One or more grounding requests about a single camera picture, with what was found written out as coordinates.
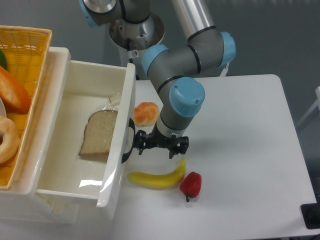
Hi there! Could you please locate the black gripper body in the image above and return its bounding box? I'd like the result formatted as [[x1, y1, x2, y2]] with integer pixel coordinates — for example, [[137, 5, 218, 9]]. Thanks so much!
[[147, 124, 180, 150]]

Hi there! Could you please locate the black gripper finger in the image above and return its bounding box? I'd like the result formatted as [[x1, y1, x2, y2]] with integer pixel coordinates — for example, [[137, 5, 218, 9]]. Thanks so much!
[[134, 130, 151, 155], [168, 136, 189, 159]]

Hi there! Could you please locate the white drawer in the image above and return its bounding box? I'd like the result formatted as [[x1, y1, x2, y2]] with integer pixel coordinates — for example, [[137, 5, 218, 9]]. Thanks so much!
[[36, 60, 136, 208]]

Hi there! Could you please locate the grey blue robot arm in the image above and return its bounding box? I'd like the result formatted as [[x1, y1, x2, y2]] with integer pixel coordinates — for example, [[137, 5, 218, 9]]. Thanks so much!
[[79, 0, 236, 157]]

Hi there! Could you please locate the white drawer cabinet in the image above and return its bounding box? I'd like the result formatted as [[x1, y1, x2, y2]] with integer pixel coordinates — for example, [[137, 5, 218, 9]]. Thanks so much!
[[0, 47, 79, 223]]

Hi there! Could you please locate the orange knotted bread roll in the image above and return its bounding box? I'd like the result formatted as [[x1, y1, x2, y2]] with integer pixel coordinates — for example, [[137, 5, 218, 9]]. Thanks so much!
[[133, 102, 160, 127]]

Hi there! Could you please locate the red bell pepper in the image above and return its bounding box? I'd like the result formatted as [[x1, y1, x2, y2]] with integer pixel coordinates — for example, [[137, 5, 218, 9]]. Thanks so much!
[[179, 171, 202, 203]]

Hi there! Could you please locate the yellow banana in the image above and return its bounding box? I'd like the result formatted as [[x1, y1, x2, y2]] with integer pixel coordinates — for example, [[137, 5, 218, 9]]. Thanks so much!
[[127, 158, 186, 190]]

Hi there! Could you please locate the bagged bread slice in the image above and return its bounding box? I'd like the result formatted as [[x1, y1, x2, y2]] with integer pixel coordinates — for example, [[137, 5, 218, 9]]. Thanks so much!
[[78, 92, 122, 159]]

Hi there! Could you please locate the beige bagel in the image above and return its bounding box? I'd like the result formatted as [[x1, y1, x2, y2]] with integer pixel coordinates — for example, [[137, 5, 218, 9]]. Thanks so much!
[[0, 116, 20, 164]]

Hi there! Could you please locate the orange baguette loaf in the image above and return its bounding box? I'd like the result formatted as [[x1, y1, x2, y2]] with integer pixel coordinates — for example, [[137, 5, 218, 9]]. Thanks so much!
[[0, 67, 32, 114]]

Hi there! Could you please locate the black device at edge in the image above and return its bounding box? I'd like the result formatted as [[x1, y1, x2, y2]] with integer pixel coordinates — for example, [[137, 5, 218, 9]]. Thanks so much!
[[300, 203, 320, 230]]

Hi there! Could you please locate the yellow wicker basket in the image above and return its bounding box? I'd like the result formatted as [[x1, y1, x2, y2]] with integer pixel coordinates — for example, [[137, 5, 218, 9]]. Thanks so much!
[[0, 25, 52, 190]]

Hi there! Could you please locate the green vegetable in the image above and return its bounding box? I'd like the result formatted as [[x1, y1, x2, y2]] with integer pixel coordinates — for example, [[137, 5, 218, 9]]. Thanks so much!
[[0, 49, 8, 70]]

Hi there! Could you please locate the white frame at right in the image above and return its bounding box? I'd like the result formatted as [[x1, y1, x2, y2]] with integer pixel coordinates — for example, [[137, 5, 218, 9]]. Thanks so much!
[[295, 86, 320, 133]]

